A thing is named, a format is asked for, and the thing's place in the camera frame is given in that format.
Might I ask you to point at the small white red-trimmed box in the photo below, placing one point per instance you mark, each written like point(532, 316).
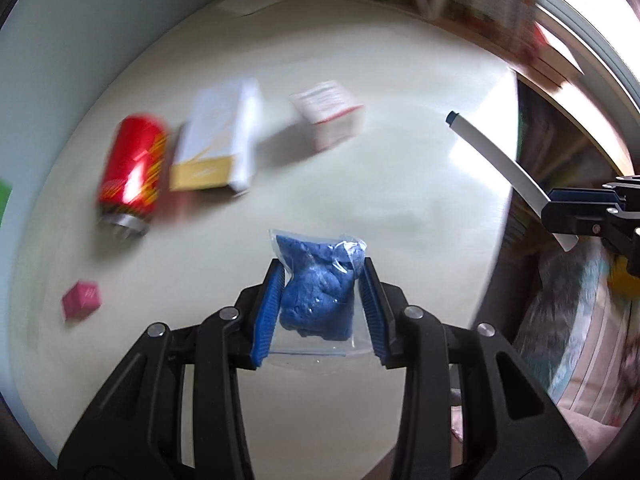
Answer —
point(330, 114)

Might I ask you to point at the small crimson box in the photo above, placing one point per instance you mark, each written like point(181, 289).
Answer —
point(81, 300)

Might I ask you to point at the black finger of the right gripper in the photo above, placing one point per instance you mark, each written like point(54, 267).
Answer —
point(619, 228)

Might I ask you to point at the blue gloves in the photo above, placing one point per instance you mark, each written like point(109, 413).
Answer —
point(320, 311)

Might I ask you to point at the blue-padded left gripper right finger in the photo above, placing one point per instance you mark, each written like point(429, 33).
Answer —
point(471, 410)

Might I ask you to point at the white desk lamp base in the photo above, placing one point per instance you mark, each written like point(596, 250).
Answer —
point(247, 7)

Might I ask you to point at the red soda can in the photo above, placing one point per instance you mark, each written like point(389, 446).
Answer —
point(130, 185)

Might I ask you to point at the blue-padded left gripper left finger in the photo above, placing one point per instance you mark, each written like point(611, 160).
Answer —
point(171, 408)

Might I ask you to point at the green striped wall poster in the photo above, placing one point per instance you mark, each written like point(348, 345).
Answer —
point(5, 194)

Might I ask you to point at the white marker pen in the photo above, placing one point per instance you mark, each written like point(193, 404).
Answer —
point(520, 180)

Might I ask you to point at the wooden bookshelf with books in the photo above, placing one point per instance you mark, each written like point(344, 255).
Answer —
point(548, 57)

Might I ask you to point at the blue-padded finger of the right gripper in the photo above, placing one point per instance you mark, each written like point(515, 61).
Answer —
point(621, 191)

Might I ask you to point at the patterned bed quilt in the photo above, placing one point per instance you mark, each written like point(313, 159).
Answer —
point(579, 330)

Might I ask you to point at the white and gold soap box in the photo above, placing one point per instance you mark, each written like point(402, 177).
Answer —
point(216, 146)

